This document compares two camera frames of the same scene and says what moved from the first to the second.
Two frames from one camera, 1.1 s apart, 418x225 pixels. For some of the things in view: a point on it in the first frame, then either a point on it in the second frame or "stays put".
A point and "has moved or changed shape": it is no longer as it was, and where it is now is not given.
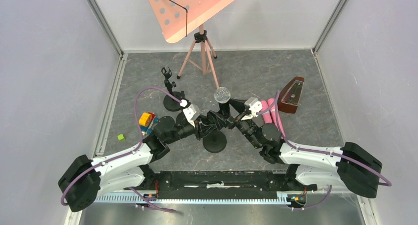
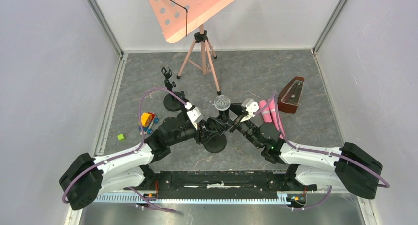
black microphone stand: x=215 y=142 stays put
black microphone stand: x=181 y=119 stays put
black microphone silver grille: x=222 y=95 has moved or changed shape
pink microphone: x=267 y=116 stays put
